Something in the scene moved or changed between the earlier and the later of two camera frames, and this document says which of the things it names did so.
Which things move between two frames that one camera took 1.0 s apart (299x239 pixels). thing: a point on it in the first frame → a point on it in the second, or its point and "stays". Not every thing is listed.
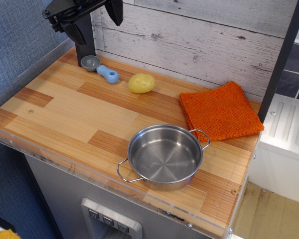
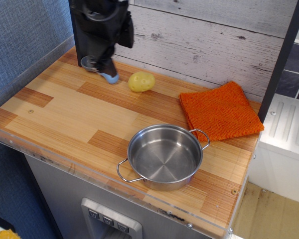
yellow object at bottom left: [7, 234] stays
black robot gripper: [62, 11] → [103, 24]
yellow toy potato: [141, 82] stays
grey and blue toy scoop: [91, 63] stays
